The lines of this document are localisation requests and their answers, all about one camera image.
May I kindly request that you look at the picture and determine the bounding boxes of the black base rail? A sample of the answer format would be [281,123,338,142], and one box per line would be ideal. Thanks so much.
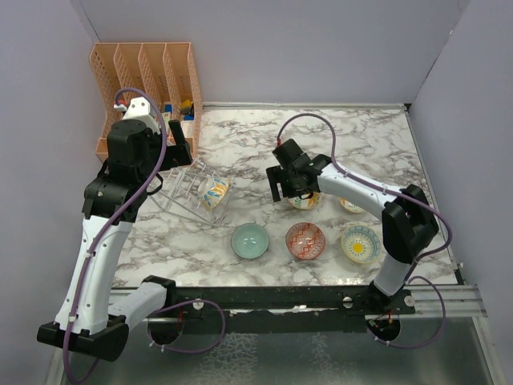
[148,286,414,334]

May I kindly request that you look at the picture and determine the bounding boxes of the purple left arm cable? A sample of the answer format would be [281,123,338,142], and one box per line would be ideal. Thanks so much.
[63,87,168,384]

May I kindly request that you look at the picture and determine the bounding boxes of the white wire dish rack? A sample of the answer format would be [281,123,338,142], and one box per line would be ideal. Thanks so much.
[148,159,235,226]

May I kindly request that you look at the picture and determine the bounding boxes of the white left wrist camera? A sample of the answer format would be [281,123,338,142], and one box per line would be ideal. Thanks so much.
[114,97,160,133]

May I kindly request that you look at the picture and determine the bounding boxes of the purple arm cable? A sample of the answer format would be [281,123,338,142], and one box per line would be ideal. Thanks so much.
[63,87,168,384]
[276,114,453,350]

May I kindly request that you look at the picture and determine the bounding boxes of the red patterned ceramic bowl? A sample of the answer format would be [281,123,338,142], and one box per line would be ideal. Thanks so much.
[285,222,326,261]

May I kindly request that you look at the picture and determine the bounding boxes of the yellow grey eraser block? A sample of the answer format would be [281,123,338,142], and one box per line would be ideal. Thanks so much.
[180,99,194,116]

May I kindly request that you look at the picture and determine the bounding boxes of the light teal ceramic bowl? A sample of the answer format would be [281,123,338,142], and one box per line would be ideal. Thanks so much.
[231,223,269,260]

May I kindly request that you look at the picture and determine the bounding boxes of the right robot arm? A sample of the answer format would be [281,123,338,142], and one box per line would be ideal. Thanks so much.
[266,139,439,314]

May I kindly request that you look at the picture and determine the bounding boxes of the white bowl orange flower green leaves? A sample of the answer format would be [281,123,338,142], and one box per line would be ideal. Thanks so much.
[287,192,323,210]

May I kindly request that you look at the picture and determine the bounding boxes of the yellow sun pattern bowl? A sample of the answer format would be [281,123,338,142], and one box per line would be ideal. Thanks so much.
[341,224,381,265]

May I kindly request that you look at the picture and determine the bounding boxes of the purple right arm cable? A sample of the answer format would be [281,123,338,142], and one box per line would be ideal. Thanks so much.
[276,114,453,350]

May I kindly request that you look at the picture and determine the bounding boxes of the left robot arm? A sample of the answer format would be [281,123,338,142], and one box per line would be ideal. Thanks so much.
[37,119,192,362]

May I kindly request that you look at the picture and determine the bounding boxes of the peach plastic file organizer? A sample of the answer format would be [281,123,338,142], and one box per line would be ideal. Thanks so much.
[90,43,203,161]

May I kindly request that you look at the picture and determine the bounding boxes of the white orange flower small bowl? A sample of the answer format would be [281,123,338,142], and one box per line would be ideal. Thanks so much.
[339,198,365,213]

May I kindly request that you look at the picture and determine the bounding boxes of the white stationery box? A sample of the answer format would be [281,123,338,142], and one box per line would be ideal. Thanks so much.
[181,120,196,140]

